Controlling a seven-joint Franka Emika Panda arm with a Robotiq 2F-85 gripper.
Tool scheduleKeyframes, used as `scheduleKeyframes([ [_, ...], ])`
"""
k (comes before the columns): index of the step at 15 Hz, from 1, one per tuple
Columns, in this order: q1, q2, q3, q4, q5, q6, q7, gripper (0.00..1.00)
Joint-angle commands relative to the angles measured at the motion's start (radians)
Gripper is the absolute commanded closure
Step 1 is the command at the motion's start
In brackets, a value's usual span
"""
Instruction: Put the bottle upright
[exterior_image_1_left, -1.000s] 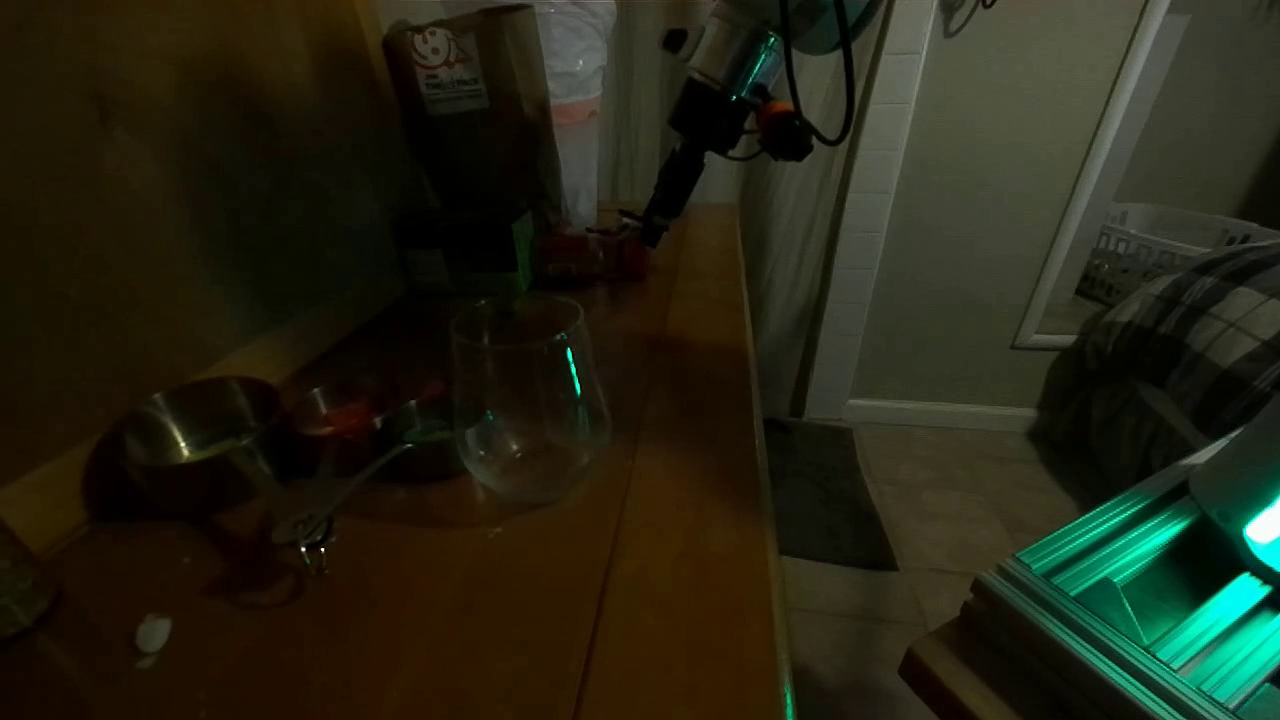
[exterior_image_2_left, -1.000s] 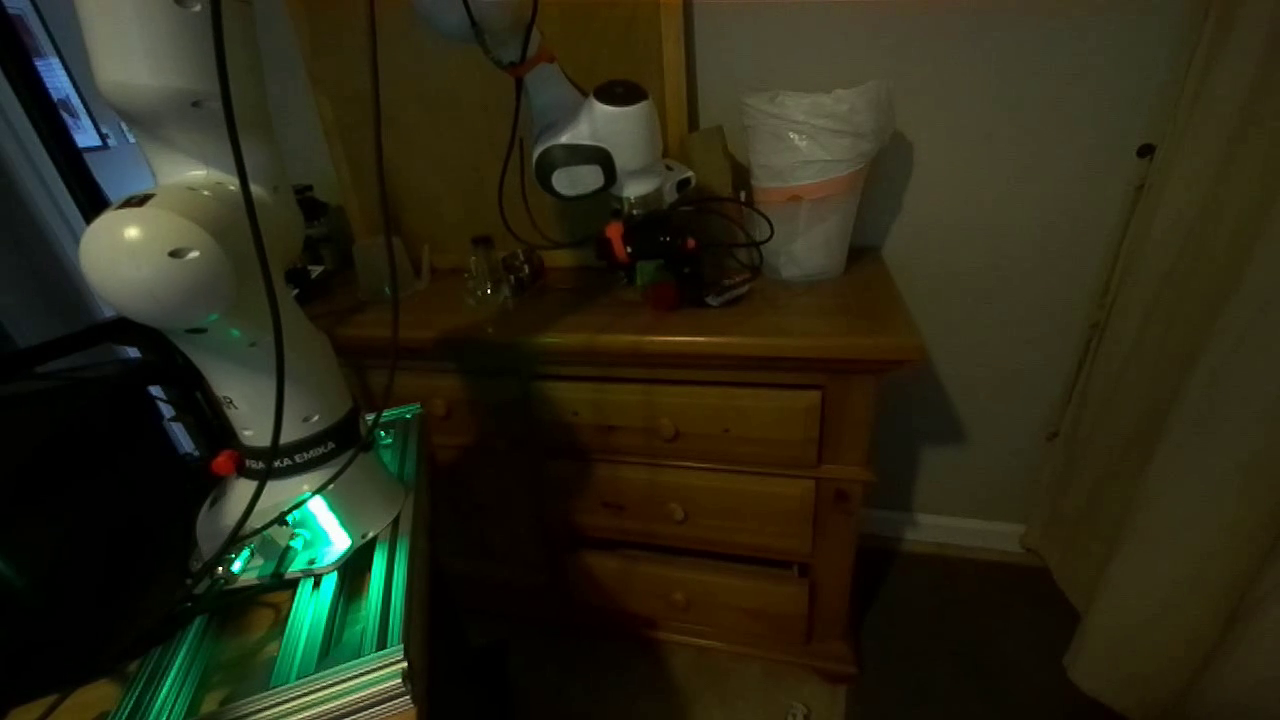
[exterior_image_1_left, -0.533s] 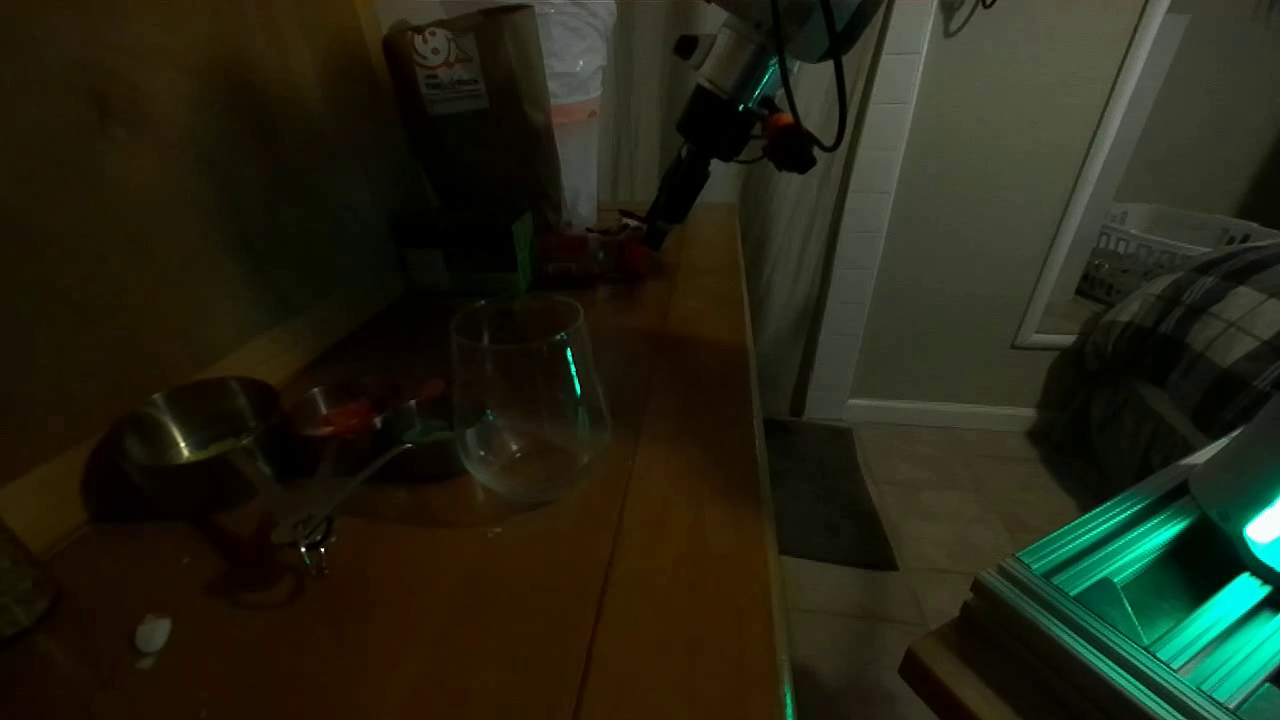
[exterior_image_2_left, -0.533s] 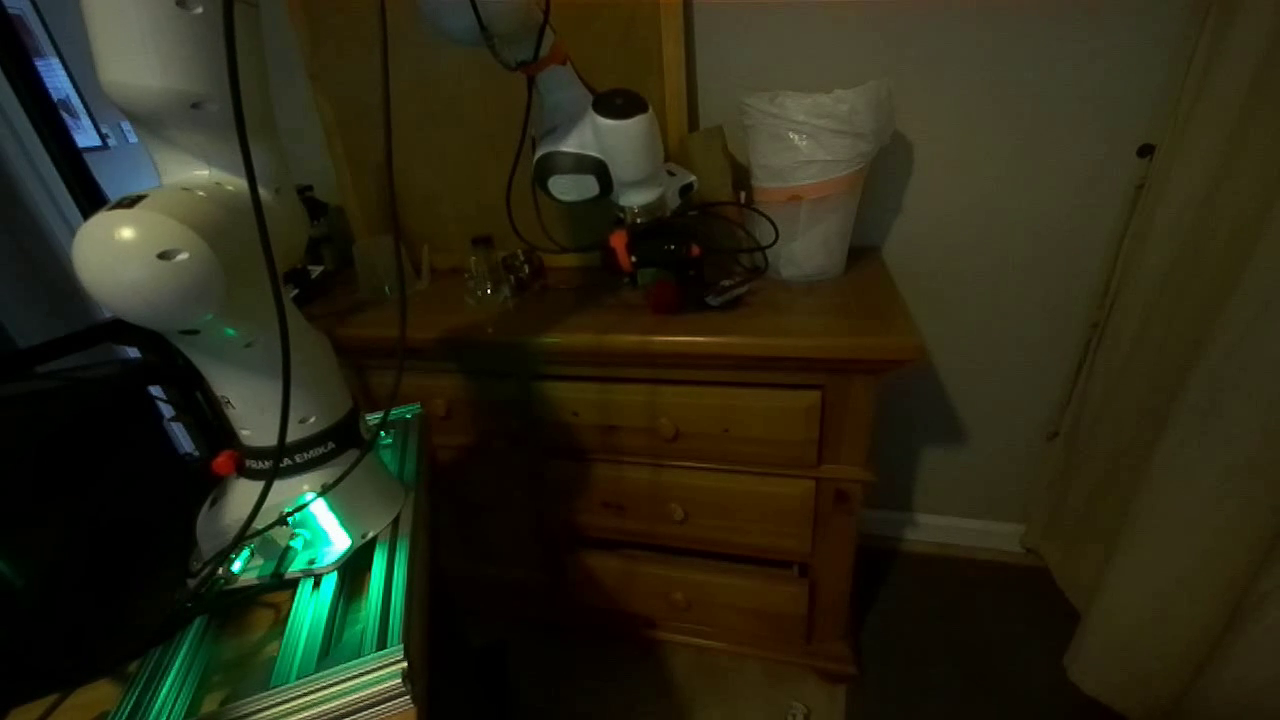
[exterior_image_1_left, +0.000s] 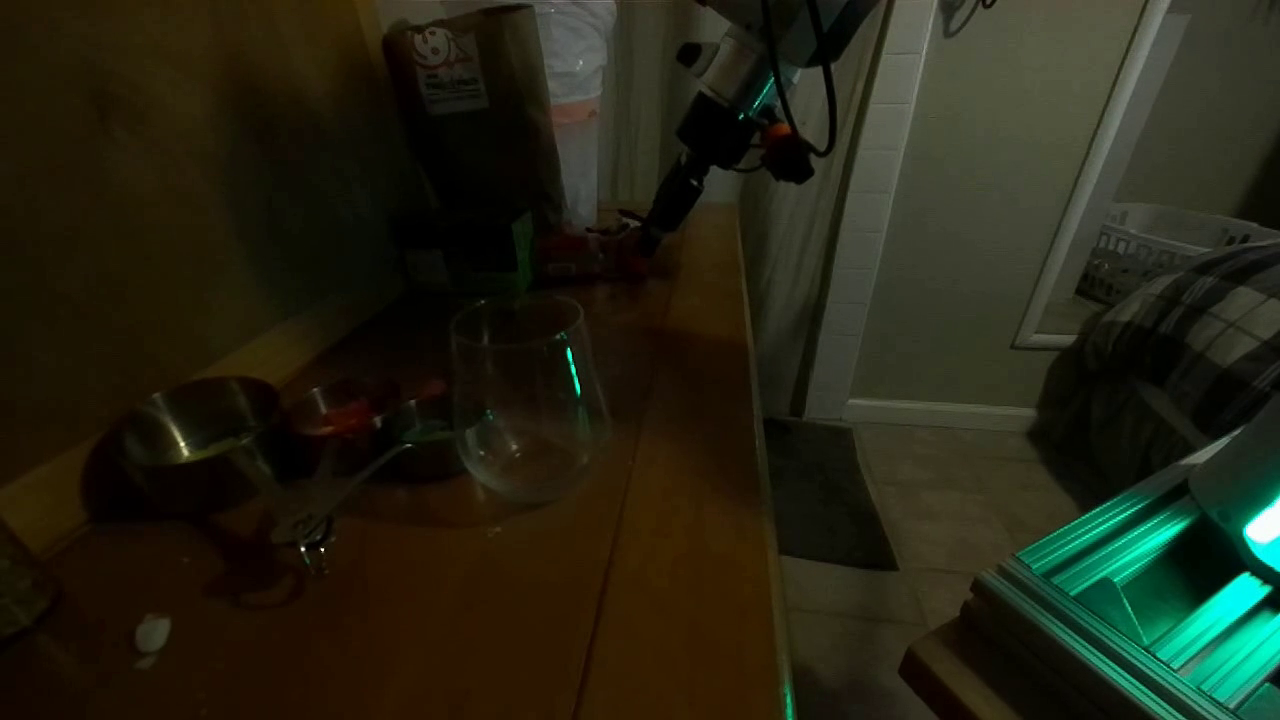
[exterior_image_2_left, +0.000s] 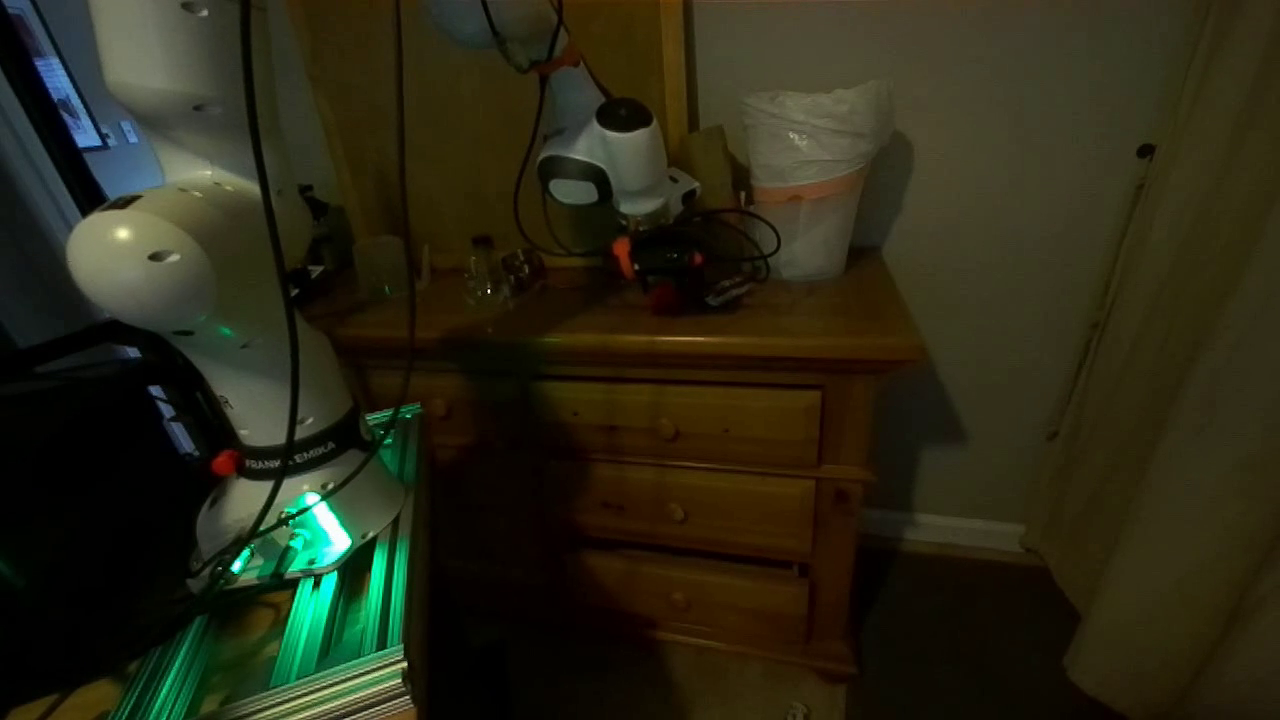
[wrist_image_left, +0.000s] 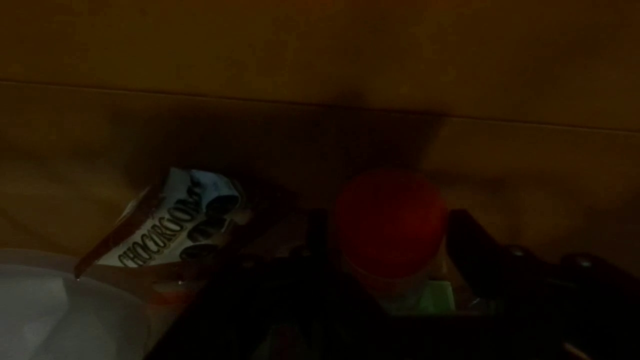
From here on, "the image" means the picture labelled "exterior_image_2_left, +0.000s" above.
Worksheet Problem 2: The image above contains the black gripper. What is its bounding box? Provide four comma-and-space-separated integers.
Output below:
619, 208, 717, 279

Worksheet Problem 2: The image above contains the small silver cylinder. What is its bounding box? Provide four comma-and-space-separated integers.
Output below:
701, 273, 769, 313

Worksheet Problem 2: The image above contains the wooden dresser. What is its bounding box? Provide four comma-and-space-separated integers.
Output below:
334, 254, 932, 720

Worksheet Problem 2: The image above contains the small metal measuring cup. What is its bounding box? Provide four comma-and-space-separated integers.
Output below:
501, 245, 551, 297

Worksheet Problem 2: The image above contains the trash bin with white bag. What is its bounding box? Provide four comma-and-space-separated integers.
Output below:
737, 79, 898, 288

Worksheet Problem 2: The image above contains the wide shallow dresser drawer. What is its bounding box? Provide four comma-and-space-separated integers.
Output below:
533, 377, 829, 471

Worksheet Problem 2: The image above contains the clear stemless glass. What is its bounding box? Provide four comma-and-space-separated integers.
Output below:
455, 234, 517, 308

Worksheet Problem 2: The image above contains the wooden back panel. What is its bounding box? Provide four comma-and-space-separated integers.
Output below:
290, 0, 698, 273

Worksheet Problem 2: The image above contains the wooden dresser drawer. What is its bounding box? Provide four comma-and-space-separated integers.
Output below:
571, 546, 816, 654
571, 461, 821, 560

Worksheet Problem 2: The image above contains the beige curtain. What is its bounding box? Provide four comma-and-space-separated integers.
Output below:
1026, 0, 1280, 720

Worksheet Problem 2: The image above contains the black controller box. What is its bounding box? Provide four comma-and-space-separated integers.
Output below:
0, 318, 244, 683

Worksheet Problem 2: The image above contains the black camera on stand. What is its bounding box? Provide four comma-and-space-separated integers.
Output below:
286, 182, 360, 304

